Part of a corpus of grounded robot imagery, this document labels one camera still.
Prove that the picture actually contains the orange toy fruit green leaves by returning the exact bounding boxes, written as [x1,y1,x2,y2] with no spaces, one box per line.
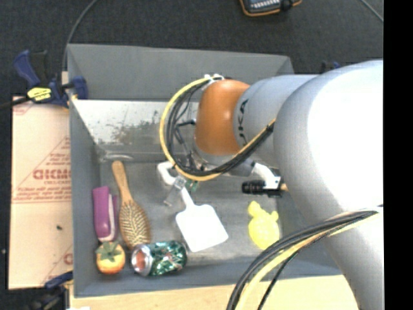
[94,240,126,276]

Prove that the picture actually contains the brown cardboard board red print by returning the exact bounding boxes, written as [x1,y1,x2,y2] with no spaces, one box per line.
[7,94,75,291]

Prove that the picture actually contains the crushed green drink can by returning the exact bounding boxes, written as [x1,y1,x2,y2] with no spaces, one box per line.
[130,240,189,278]

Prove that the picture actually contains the wooden hairbrush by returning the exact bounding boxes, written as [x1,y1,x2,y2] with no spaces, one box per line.
[111,160,153,251]

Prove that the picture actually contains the black cylinder on white bracket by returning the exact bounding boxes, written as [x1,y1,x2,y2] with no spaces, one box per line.
[241,162,288,198]

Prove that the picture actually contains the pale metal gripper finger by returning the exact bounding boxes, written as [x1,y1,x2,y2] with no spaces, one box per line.
[163,176,187,207]

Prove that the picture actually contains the white flat spatula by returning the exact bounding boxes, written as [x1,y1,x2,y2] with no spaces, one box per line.
[175,187,230,253]

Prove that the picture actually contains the grey metal bin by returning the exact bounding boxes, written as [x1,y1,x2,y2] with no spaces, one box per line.
[65,43,343,298]

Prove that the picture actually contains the yellow toy grape bunch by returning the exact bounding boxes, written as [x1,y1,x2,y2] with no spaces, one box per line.
[247,200,281,251]

